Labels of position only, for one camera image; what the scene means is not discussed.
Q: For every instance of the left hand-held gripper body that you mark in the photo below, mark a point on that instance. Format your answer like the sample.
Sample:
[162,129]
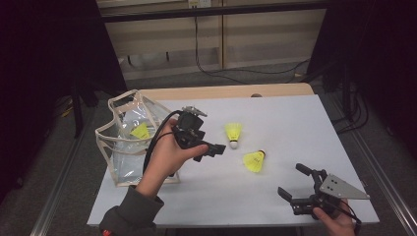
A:
[188,131]

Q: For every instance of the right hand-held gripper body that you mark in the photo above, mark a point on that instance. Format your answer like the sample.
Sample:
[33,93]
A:
[339,188]

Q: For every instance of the yellow shuttlecock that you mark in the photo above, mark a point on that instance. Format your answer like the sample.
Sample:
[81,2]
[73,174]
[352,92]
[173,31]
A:
[141,131]
[233,131]
[254,161]

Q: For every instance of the clear bag with beige trim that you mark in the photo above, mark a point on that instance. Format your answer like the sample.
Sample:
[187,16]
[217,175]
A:
[128,164]

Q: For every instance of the person's left hand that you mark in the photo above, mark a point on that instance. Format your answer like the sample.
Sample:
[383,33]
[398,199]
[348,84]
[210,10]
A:
[167,157]

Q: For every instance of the person's right hand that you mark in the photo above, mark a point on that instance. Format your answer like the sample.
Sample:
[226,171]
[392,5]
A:
[337,226]

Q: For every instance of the black metal stand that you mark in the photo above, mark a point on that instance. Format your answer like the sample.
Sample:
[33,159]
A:
[77,114]

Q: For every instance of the light wooden cabinet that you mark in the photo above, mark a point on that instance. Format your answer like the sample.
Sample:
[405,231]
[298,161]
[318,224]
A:
[262,36]

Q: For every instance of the black metal bar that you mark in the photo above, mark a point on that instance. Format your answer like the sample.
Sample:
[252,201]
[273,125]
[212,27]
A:
[213,11]

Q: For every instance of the white power socket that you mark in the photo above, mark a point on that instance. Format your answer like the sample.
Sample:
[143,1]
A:
[199,3]

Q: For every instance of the black curtain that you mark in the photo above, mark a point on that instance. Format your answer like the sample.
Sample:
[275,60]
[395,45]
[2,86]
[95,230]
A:
[32,65]
[387,49]

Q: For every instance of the aluminium rail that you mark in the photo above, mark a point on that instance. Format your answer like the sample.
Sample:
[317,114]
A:
[54,203]
[387,183]

